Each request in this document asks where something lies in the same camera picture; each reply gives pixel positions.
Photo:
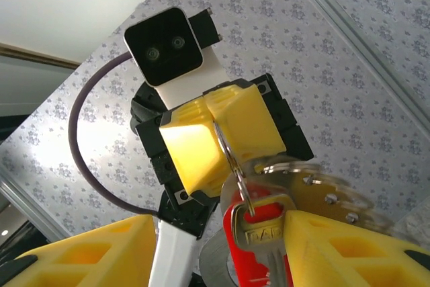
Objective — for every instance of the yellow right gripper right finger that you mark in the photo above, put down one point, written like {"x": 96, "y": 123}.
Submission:
{"x": 352, "y": 260}

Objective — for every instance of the aluminium corner post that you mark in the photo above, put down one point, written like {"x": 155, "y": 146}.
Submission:
{"x": 27, "y": 201}
{"x": 369, "y": 35}

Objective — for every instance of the brown ceiling trim strip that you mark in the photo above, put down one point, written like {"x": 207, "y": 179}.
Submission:
{"x": 33, "y": 54}

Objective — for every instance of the red plastic key tag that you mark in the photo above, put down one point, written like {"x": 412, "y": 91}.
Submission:
{"x": 230, "y": 230}

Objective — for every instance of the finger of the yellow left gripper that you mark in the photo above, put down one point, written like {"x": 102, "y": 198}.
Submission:
{"x": 191, "y": 152}
{"x": 248, "y": 122}

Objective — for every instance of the silver key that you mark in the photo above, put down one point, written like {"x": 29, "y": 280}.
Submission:
{"x": 262, "y": 233}

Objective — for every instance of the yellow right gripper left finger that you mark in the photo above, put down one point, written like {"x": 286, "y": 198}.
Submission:
{"x": 84, "y": 260}

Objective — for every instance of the silver keyring with studded fob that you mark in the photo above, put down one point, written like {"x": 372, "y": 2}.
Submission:
{"x": 356, "y": 199}

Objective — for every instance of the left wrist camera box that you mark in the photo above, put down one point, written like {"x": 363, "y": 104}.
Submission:
{"x": 164, "y": 45}

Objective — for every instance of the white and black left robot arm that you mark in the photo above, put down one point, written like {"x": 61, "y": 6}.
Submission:
{"x": 174, "y": 253}

